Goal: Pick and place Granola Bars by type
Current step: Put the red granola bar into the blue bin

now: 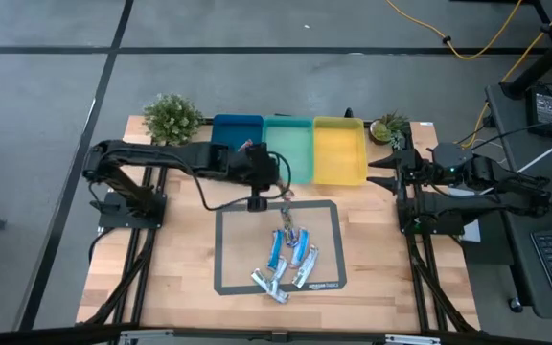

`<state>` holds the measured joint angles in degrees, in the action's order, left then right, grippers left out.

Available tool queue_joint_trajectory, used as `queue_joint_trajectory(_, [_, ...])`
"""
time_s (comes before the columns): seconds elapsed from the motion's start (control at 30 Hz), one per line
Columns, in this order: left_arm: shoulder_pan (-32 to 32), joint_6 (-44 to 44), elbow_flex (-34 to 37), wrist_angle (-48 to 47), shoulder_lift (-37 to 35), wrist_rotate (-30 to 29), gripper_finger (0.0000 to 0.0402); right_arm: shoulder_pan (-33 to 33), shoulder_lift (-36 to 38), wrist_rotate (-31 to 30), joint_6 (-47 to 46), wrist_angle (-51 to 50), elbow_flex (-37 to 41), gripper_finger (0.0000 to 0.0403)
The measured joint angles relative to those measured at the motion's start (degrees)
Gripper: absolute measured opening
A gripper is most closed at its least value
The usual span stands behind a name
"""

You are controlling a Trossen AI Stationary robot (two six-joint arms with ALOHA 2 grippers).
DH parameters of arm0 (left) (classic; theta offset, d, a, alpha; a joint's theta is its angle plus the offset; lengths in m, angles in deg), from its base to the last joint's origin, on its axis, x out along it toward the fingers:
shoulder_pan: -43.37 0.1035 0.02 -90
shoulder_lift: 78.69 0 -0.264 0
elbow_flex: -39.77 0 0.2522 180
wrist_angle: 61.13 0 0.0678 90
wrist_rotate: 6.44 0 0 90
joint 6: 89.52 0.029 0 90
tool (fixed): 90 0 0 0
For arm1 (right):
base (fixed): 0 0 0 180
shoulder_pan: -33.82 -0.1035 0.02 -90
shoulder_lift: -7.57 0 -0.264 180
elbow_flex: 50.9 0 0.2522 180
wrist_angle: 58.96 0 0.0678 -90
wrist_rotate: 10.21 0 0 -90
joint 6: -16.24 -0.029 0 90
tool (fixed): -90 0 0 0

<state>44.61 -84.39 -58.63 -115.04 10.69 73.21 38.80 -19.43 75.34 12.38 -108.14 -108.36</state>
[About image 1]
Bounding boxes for black-bordered clear mat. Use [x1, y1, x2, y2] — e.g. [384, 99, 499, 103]
[213, 199, 348, 296]

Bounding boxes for black side desk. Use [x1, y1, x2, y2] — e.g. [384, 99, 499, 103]
[484, 83, 552, 321]

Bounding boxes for dark patterned granola bar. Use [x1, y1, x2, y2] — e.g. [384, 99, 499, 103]
[279, 189, 298, 232]

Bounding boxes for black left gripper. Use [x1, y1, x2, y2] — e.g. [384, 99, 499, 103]
[225, 142, 297, 201]

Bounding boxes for silver granola bar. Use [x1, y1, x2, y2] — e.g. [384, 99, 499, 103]
[270, 256, 289, 284]
[292, 244, 320, 289]
[250, 267, 290, 305]

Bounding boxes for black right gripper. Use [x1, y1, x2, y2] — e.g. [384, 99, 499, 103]
[366, 147, 438, 196]

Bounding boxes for teal plastic bin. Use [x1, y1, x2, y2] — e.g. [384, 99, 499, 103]
[262, 114, 315, 186]

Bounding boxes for bushy green potted plant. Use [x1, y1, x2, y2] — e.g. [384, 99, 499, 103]
[142, 93, 205, 147]

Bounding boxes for black table frame rails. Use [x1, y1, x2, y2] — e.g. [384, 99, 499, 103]
[83, 165, 170, 327]
[398, 165, 479, 333]

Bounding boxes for blue plastic bin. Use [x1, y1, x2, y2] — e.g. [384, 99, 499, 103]
[211, 113, 265, 150]

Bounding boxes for yellow extension cable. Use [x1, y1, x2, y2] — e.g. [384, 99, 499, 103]
[384, 0, 526, 61]
[455, 0, 552, 150]

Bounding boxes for yellow plastic bin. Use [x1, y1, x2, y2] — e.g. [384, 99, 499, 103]
[312, 116, 369, 187]

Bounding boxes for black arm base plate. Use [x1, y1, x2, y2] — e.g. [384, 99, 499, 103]
[397, 195, 465, 236]
[97, 191, 168, 230]

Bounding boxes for black power adapter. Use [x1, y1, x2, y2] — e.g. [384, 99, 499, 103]
[524, 85, 552, 139]

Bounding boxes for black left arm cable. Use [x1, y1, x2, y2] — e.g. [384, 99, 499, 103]
[179, 151, 292, 212]

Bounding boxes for black frame crossbar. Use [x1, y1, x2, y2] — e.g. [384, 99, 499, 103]
[0, 324, 552, 345]

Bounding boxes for white paper sheet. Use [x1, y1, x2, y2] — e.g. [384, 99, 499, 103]
[448, 186, 482, 243]

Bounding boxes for silver metal bracket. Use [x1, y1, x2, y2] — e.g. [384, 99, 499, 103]
[383, 333, 443, 345]
[118, 329, 176, 345]

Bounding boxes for small potted succulent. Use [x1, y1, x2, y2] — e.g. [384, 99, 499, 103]
[369, 110, 411, 150]

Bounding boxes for black stand pole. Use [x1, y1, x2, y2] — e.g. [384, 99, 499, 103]
[498, 0, 552, 100]

